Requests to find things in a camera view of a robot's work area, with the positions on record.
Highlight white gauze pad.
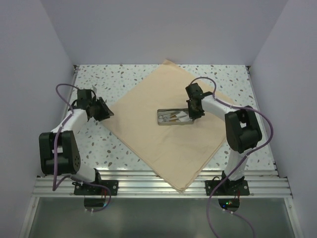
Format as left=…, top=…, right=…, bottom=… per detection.
left=176, top=111, right=190, bottom=122

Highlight metal tray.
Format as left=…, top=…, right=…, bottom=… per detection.
left=157, top=108, right=194, bottom=125

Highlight beige cloth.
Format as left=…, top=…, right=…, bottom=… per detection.
left=103, top=60, right=226, bottom=192

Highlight steel scissors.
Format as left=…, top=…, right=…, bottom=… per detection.
left=158, top=117, right=175, bottom=123

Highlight steel forceps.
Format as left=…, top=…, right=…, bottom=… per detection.
left=158, top=111, right=176, bottom=119

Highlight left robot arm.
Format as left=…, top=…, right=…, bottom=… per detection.
left=39, top=88, right=114, bottom=195

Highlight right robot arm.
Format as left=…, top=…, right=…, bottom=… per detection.
left=185, top=83, right=262, bottom=196

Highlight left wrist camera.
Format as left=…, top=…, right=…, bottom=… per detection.
left=91, top=86, right=97, bottom=93

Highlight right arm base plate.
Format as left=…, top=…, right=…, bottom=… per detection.
left=205, top=174, right=250, bottom=196

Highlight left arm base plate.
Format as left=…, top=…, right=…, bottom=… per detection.
left=72, top=180, right=119, bottom=196

